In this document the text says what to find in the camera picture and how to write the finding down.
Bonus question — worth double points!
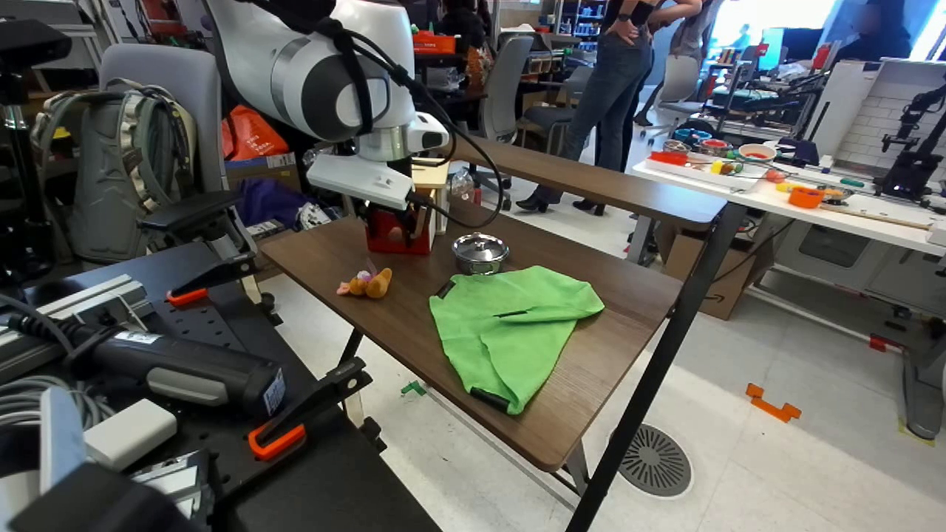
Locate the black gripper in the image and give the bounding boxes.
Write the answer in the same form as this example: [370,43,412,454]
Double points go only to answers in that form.
[357,189,437,251]

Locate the clear plastic cup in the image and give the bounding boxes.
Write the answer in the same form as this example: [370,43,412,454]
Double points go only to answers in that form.
[449,167,483,207]

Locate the yellow pink plush toy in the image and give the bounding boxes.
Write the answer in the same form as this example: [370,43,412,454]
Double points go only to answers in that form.
[335,263,397,302]

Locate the small metal bowl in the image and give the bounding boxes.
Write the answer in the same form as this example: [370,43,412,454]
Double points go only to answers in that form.
[449,231,512,278]

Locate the green cloth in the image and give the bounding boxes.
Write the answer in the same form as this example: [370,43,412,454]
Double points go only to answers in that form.
[425,263,605,420]

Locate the purple cloth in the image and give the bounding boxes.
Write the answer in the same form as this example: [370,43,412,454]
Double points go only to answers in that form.
[234,174,311,231]

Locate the light grey office chair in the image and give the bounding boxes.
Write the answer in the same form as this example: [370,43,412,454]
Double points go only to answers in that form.
[472,31,534,208]

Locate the orange bag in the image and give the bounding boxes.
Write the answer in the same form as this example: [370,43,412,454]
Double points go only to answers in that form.
[218,101,292,166]

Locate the red tray with toys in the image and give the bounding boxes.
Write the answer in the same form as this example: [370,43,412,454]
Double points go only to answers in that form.
[412,25,460,59]

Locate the small black orange clamp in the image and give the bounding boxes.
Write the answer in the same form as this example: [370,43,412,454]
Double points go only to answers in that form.
[162,248,261,312]

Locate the large black orange clamp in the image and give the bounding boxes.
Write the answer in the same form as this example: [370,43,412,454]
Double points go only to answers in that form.
[245,355,375,467]

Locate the person in blue jeans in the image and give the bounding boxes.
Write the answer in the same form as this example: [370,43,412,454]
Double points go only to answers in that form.
[514,0,703,217]

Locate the black handheld device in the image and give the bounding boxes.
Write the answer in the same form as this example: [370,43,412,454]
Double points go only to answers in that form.
[88,325,289,417]

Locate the grey backpack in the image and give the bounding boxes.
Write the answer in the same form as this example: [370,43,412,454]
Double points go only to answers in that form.
[30,80,202,266]

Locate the cardboard box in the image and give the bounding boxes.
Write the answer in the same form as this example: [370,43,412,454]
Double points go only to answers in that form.
[658,231,757,321]

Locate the round floor drain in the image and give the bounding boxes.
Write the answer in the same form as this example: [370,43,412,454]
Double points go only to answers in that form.
[617,421,695,498]

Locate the white power adapter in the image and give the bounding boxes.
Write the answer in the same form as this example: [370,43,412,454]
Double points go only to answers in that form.
[80,396,179,471]

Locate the white plate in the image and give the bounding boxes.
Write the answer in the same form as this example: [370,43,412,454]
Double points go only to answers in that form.
[737,140,781,166]

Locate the orange bowl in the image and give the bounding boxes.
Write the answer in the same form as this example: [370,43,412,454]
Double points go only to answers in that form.
[786,183,827,213]

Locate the orange floor marker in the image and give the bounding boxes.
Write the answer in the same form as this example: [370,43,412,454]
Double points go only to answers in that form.
[744,380,805,426]

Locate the grey flat slab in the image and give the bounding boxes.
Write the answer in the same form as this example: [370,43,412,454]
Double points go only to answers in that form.
[39,384,88,495]

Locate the white board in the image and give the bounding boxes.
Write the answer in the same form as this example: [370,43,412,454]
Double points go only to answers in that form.
[806,55,946,177]

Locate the seated person dark hair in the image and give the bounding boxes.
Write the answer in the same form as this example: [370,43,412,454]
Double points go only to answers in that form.
[837,0,917,61]

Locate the grey desk leg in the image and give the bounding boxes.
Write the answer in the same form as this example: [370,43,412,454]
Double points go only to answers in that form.
[899,321,946,442]

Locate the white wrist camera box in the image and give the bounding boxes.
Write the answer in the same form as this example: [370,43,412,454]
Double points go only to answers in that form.
[305,146,416,213]

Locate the black metal table frame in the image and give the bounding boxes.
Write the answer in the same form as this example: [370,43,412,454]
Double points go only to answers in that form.
[336,201,752,532]

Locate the aluminium extrusion rail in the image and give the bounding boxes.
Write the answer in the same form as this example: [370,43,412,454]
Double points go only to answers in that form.
[0,270,156,384]

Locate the white cable bundle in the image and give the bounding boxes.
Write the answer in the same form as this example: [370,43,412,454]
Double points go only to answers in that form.
[0,371,113,430]

